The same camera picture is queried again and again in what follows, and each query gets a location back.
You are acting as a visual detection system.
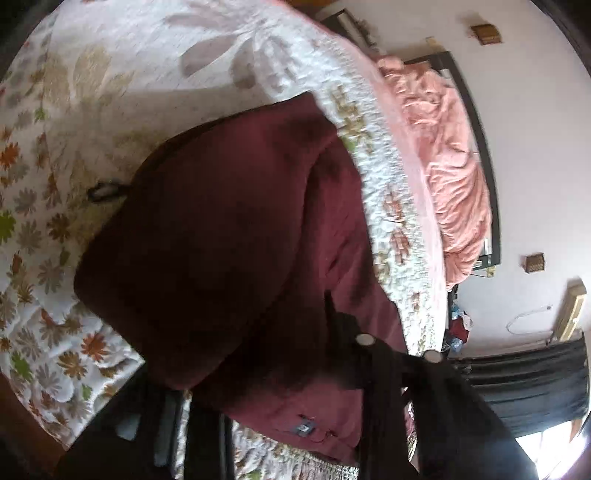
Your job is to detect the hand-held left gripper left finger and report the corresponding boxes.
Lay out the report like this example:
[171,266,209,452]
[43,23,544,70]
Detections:
[54,362,234,480]

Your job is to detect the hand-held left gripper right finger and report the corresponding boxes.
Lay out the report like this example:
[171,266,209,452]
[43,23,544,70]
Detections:
[322,294,542,480]

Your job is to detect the maroon pants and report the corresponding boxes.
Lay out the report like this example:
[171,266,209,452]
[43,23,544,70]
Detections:
[73,91,419,468]

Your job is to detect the dark red clothes pile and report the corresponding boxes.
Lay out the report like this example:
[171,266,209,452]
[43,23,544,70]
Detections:
[447,314,474,344]

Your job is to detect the dark patterned curtain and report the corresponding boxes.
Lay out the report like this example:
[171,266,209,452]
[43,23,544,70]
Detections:
[451,331,591,437]

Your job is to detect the bright window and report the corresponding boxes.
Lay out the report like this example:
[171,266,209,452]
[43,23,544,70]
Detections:
[515,413,591,480]

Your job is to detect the pink bedsheet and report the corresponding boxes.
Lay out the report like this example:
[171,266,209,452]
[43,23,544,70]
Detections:
[272,0,452,354]

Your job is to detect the crumpled pink blanket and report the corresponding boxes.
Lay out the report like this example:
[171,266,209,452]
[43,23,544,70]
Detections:
[376,54,494,291]

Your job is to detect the dark wooden headboard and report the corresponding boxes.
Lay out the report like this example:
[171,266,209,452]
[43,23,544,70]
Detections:
[401,50,503,278]

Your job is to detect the floral quilted bedspread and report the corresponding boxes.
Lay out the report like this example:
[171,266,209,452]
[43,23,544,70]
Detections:
[0,0,450,480]

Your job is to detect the white wall cable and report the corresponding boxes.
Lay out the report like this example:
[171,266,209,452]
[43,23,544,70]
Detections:
[505,304,554,334]

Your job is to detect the beige curtain rail cover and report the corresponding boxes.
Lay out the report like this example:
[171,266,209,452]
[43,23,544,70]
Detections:
[550,278,588,343]

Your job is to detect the black cord loop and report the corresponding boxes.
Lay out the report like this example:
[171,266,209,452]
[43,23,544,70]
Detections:
[87,181,132,205]

